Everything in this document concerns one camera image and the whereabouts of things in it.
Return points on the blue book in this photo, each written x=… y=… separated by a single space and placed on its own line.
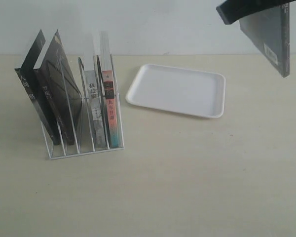
x=269 y=31

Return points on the black book white title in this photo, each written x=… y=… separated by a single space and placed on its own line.
x=26 y=75

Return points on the dark brown book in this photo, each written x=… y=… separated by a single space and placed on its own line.
x=56 y=79

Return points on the white plastic tray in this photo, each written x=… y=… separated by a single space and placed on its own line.
x=178 y=90

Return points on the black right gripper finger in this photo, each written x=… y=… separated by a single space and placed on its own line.
x=231 y=11

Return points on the white wire book rack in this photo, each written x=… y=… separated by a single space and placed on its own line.
x=84 y=141

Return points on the pink red book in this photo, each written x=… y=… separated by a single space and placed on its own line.
x=107 y=78

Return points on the grey white book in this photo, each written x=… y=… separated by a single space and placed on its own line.
x=93 y=94

